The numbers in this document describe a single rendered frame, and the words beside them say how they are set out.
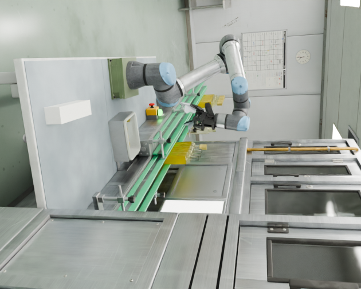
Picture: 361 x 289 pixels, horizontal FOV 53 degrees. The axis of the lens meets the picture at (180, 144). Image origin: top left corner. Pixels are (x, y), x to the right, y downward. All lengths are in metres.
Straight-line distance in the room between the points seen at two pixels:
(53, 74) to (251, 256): 0.95
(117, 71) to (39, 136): 0.68
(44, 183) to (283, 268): 0.85
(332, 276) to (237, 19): 7.08
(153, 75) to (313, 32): 6.23
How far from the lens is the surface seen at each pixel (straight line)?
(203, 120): 1.81
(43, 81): 1.40
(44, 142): 1.39
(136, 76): 1.91
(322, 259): 1.05
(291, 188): 2.15
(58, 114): 1.36
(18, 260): 1.18
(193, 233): 1.09
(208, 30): 7.90
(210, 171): 2.27
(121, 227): 1.19
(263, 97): 8.06
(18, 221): 1.36
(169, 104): 2.01
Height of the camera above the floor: 1.51
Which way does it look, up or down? 13 degrees down
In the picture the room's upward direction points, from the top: 89 degrees clockwise
